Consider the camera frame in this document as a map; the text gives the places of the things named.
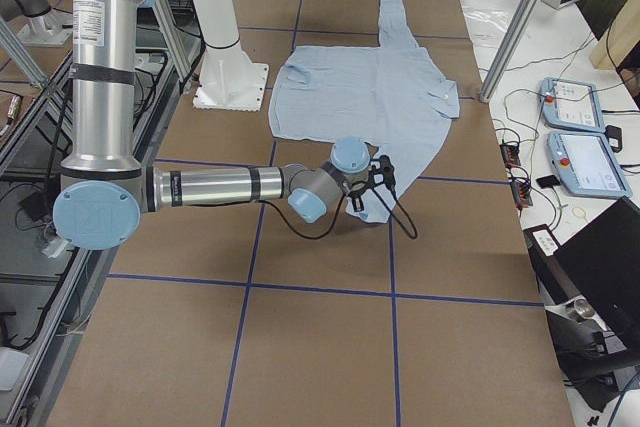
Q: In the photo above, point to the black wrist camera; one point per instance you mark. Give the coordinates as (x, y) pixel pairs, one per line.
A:
(384, 169)

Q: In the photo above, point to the clear plastic bag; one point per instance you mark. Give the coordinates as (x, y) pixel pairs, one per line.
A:
(487, 27)

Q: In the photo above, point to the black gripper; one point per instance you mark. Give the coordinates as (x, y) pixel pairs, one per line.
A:
(357, 193)

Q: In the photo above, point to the black laptop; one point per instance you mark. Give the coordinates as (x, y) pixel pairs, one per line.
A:
(600, 263)

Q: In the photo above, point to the white central pedestal column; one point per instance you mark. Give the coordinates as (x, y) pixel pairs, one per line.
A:
(228, 78)

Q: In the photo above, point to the upper blue teach pendant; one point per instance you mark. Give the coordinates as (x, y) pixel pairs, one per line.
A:
(571, 105)

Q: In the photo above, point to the blue teach pendant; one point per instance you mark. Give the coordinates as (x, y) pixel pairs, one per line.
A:
(571, 105)
(586, 166)

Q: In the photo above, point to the lower blue teach pendant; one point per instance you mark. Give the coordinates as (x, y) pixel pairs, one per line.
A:
(586, 166)

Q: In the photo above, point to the aluminium frame post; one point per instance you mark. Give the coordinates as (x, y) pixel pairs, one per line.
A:
(507, 48)

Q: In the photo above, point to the light blue button shirt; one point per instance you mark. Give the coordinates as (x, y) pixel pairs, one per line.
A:
(391, 96)

